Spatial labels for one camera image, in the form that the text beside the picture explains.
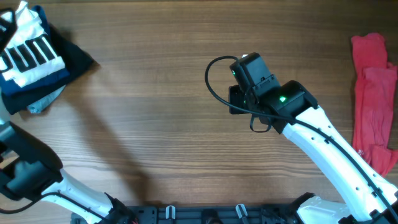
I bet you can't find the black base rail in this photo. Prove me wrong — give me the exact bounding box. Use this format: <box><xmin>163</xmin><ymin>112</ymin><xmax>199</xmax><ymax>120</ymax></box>
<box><xmin>130</xmin><ymin>204</ymin><xmax>303</xmax><ymax>224</ymax></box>

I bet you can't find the white printed t-shirt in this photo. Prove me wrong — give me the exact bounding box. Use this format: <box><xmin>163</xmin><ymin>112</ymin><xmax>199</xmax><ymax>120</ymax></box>
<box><xmin>0</xmin><ymin>0</ymin><xmax>66</xmax><ymax>88</ymax></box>

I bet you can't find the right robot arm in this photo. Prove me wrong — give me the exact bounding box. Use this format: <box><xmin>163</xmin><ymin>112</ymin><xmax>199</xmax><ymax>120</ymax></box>
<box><xmin>229</xmin><ymin>53</ymin><xmax>397</xmax><ymax>223</ymax></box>

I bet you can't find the right black cable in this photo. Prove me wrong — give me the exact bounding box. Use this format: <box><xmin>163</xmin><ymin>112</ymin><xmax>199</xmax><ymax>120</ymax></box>
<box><xmin>204</xmin><ymin>55</ymin><xmax>398</xmax><ymax>218</ymax></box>

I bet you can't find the red t-shirt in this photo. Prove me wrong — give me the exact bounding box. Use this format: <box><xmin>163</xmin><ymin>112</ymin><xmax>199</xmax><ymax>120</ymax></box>
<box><xmin>351</xmin><ymin>33</ymin><xmax>397</xmax><ymax>176</ymax></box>

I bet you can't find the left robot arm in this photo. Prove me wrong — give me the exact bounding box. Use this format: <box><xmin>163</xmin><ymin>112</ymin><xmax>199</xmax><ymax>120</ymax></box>
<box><xmin>1</xmin><ymin>121</ymin><xmax>139</xmax><ymax>223</ymax></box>

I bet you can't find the blue folded polo shirt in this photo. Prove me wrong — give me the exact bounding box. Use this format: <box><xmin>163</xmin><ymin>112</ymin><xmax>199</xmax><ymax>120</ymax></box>
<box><xmin>0</xmin><ymin>4</ymin><xmax>70</xmax><ymax>96</ymax></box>

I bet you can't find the grey folded shirt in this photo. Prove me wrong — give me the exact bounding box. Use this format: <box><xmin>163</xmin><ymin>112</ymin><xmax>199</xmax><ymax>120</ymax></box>
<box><xmin>27</xmin><ymin>85</ymin><xmax>66</xmax><ymax>114</ymax></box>

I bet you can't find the black folded shirt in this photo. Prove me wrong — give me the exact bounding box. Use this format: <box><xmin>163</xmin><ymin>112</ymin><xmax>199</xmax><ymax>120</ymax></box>
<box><xmin>1</xmin><ymin>24</ymin><xmax>94</xmax><ymax>115</ymax></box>

